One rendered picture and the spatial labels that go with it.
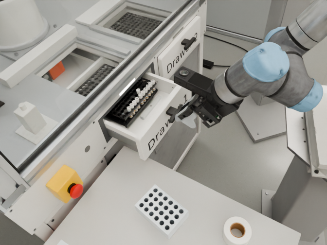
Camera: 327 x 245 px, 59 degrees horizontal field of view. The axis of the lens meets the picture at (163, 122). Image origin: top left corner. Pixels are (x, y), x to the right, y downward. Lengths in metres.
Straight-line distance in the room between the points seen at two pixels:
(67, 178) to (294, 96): 0.57
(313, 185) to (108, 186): 0.71
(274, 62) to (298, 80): 0.08
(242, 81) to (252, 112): 1.44
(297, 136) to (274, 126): 0.97
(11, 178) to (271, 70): 0.59
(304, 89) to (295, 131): 0.41
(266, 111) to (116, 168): 1.34
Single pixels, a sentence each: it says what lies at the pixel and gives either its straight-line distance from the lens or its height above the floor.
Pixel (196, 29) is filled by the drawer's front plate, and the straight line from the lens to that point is 1.20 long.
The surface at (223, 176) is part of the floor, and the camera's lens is 1.77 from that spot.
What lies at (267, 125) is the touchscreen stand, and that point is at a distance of 1.99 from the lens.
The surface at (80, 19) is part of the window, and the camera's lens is 0.72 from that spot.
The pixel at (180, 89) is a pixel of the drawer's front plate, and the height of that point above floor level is 0.92.
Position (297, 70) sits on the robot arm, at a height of 1.13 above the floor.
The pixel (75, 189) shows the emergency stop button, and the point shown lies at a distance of 0.79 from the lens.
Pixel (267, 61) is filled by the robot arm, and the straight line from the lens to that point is 0.57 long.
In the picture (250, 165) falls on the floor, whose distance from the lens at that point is 1.83.
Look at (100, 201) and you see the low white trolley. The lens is 0.90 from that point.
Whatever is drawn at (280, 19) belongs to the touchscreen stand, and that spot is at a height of 0.69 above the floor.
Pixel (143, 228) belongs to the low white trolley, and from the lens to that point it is 0.84.
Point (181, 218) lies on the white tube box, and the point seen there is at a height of 0.80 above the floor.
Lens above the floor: 1.55
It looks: 51 degrees down
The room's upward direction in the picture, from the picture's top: 7 degrees counter-clockwise
